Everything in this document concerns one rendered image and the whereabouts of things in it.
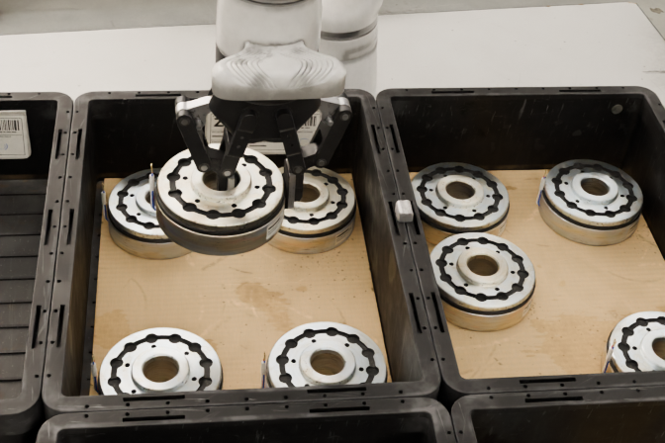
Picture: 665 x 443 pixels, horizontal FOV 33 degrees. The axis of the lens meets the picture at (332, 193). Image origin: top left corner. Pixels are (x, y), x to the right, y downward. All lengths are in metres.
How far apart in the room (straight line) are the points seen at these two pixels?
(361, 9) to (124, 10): 1.81
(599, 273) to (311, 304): 0.29
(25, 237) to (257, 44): 0.43
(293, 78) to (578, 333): 0.44
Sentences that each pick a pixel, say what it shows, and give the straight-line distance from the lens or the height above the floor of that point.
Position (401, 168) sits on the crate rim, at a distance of 1.04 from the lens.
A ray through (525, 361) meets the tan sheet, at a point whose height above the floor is 0.83.
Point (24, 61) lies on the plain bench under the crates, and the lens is 1.60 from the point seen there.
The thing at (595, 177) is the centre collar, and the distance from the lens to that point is 1.18.
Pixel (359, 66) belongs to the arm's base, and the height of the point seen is 0.85.
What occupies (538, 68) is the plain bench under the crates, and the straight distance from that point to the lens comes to 1.64.
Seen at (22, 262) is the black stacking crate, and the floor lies 0.83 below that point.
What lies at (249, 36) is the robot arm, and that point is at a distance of 0.77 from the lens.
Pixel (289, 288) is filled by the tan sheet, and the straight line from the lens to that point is 1.05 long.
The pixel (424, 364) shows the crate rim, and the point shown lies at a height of 0.93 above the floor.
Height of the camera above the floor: 1.58
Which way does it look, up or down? 40 degrees down
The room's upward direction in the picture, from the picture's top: 5 degrees clockwise
